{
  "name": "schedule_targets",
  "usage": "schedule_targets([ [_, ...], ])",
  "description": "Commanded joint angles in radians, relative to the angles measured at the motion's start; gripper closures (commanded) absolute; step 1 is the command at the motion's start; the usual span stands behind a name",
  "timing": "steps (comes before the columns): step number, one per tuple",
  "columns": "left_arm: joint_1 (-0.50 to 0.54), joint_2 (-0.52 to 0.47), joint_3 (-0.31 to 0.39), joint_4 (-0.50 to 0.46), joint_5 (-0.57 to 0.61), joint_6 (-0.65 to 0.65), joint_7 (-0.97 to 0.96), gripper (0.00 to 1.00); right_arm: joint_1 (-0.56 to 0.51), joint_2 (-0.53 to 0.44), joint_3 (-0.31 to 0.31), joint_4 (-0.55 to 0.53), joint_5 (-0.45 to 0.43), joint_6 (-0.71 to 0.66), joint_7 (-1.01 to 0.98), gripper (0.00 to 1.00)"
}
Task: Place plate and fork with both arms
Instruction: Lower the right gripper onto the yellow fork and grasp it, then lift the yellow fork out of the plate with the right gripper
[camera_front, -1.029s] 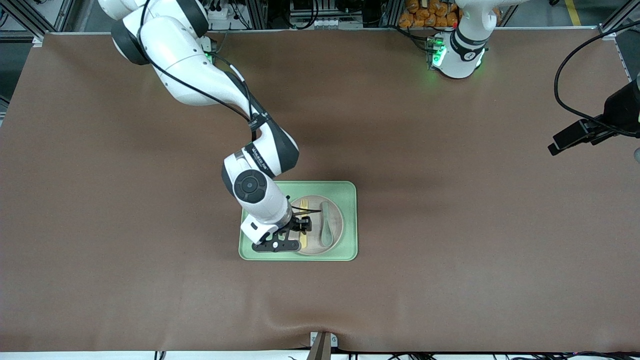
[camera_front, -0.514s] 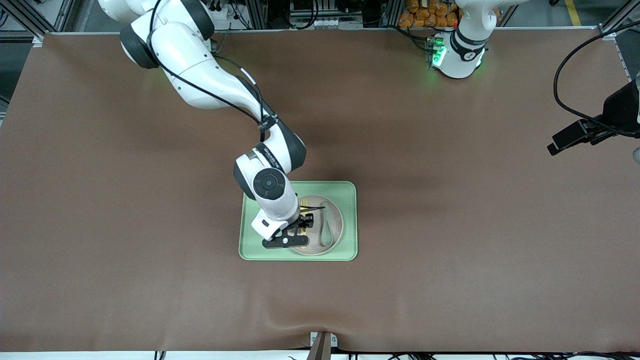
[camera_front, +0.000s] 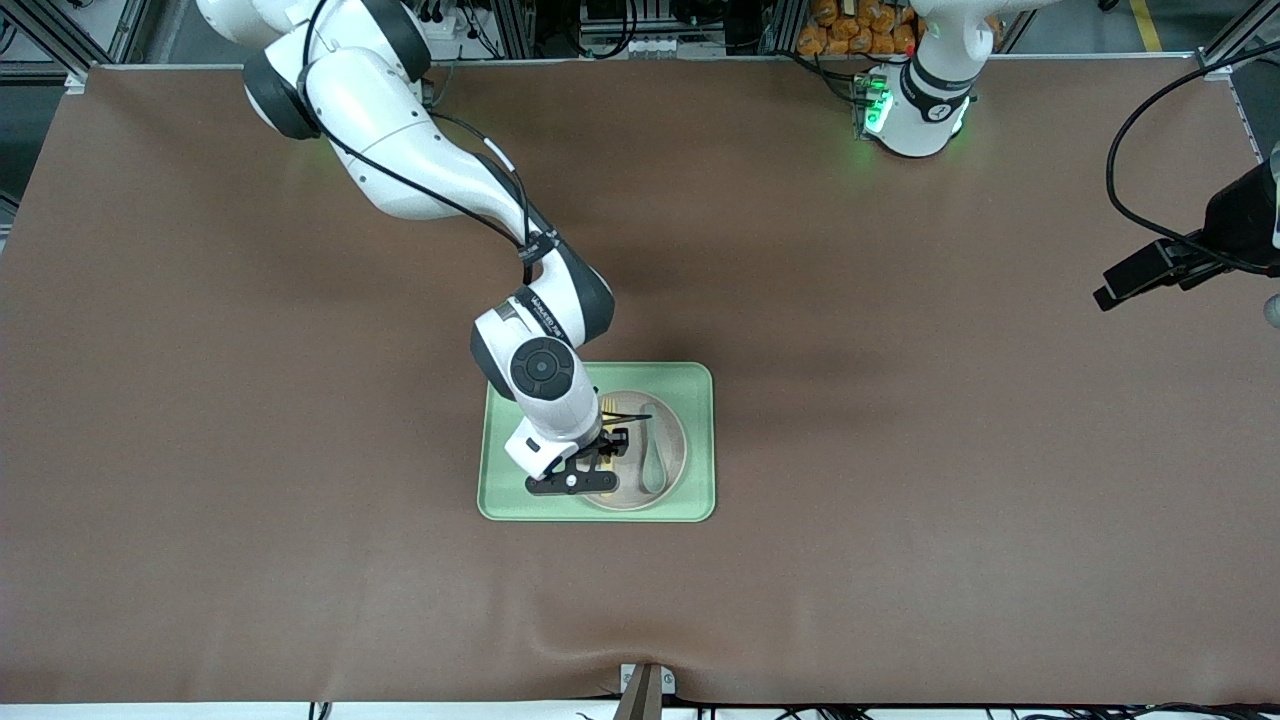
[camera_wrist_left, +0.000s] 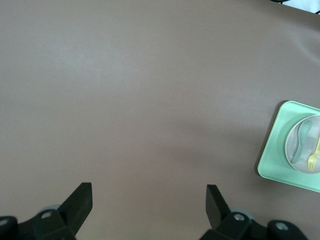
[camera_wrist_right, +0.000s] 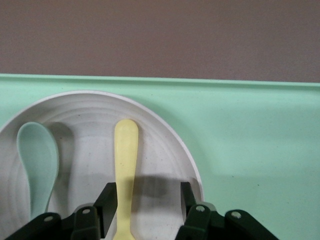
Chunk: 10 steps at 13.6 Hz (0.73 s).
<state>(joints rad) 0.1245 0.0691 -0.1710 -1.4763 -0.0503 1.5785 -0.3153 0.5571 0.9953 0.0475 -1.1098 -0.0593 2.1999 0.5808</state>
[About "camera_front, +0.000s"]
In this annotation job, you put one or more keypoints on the beige round plate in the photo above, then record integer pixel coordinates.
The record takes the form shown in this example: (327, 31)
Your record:
(672, 440)

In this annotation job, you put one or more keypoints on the small white connector strip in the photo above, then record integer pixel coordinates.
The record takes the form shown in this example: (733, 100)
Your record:
(635, 46)

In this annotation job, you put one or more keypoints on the orange snack packet pile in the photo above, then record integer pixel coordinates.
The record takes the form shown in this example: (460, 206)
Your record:
(860, 25)

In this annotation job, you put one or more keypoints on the yellow fork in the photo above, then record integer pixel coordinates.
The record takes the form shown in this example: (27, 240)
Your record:
(606, 480)

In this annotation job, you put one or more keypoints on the green spoon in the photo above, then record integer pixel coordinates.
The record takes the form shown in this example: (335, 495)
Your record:
(655, 475)

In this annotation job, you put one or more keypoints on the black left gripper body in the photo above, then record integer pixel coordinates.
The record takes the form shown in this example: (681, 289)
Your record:
(1236, 224)

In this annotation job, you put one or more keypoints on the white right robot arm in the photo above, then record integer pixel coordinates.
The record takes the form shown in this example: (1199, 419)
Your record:
(400, 150)

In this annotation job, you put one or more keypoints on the white power strip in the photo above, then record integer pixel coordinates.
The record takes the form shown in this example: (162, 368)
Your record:
(445, 25)

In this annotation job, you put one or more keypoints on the aluminium frame post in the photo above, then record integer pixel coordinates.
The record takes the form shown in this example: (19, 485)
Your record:
(1235, 45)
(60, 45)

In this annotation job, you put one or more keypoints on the light green rectangular tray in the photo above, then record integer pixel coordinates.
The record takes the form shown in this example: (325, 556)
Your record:
(700, 500)

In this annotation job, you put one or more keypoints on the metal table clamp bracket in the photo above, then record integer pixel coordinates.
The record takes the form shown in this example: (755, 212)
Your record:
(645, 690)

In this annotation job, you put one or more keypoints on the brown table mat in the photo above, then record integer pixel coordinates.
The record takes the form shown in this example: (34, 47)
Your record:
(300, 500)

